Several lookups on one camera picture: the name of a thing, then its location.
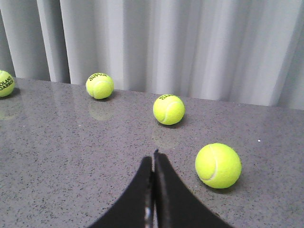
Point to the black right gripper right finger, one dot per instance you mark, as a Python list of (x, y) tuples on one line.
[(176, 206)]

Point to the Roland Garros tennis ball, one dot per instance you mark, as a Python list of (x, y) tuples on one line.
[(7, 84)]

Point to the middle tennis ball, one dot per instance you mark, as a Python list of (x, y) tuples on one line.
[(168, 109)]

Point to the grey pleated curtain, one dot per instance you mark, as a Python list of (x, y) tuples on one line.
[(246, 51)]

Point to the near Wilson tennis ball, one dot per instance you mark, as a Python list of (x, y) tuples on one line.
[(218, 166)]

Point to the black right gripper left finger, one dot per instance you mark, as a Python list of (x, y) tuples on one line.
[(134, 207)]

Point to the far left tennis ball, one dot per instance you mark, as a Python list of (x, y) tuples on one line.
[(99, 85)]

